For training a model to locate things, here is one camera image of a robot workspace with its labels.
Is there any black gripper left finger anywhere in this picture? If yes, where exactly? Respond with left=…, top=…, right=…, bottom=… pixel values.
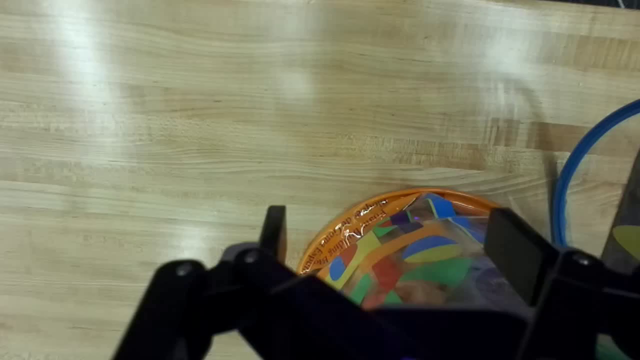
left=257, top=203, right=287, bottom=265

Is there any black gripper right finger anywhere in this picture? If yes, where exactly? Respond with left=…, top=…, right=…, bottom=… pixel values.
left=482, top=205, right=561, bottom=307

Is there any clear round blue-rimmed bag lid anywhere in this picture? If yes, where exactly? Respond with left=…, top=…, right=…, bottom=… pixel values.
left=550, top=97, right=640, bottom=267

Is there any jar of colourful blocks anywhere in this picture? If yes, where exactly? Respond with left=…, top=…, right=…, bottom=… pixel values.
left=296, top=185, right=529, bottom=316

